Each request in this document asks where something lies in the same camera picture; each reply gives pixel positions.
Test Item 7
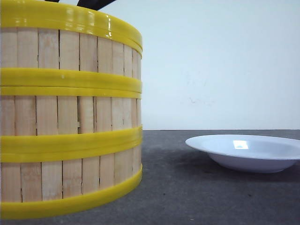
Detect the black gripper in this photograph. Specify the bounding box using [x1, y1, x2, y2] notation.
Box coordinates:
[77, 0, 115, 11]

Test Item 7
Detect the woven bamboo steamer lid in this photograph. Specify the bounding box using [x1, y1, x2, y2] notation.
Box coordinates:
[0, 0, 143, 53]

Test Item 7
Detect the white shallow plate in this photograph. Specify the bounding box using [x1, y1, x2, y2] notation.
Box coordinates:
[185, 135, 300, 173]

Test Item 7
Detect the bamboo steamer basket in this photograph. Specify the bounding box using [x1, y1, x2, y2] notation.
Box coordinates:
[1, 146, 142, 219]
[0, 28, 142, 98]
[0, 86, 143, 162]

